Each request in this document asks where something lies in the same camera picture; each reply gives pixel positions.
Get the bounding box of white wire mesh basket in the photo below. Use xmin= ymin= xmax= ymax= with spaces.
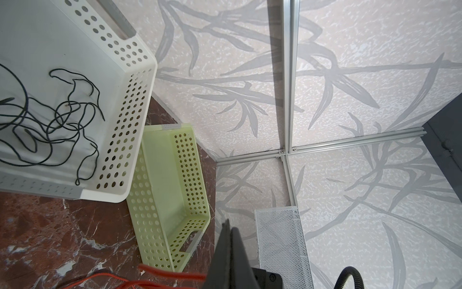
xmin=255 ymin=206 xmax=314 ymax=289

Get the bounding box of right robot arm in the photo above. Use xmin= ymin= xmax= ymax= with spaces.
xmin=252 ymin=268 xmax=284 ymax=289

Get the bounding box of black cable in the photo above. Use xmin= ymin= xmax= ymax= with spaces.
xmin=0 ymin=63 xmax=106 ymax=187

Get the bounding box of white perforated basket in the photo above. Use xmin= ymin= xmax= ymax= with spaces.
xmin=1 ymin=1 xmax=158 ymax=203

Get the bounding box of red cable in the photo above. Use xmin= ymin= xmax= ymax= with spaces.
xmin=59 ymin=263 xmax=208 ymax=289

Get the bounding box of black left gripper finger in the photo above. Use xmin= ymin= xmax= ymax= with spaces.
xmin=202 ymin=220 xmax=259 ymax=289

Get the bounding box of right arm conduit hose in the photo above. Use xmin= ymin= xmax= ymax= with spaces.
xmin=333 ymin=266 xmax=365 ymax=289

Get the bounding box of right light green basket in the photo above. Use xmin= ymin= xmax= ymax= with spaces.
xmin=126 ymin=124 xmax=211 ymax=272

